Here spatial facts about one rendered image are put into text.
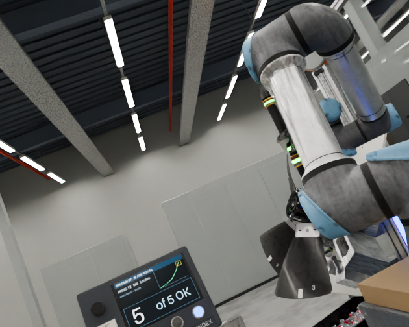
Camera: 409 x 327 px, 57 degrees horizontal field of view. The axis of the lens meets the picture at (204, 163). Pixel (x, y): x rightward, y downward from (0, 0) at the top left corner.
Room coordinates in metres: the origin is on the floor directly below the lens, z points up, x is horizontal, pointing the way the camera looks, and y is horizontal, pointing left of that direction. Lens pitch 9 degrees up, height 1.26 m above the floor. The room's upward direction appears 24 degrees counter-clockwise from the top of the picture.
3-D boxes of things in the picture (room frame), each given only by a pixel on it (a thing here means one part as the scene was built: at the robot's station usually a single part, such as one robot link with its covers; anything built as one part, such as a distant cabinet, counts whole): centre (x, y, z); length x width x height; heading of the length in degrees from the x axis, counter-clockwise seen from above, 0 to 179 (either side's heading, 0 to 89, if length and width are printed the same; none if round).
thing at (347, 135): (1.16, -0.41, 1.34); 0.11 x 0.08 x 0.11; 66
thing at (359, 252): (1.39, -0.37, 0.98); 0.20 x 0.16 x 0.20; 106
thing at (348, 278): (1.46, -0.32, 0.91); 0.12 x 0.08 x 0.12; 106
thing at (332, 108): (1.17, -0.40, 1.44); 0.11 x 0.08 x 0.09; 16
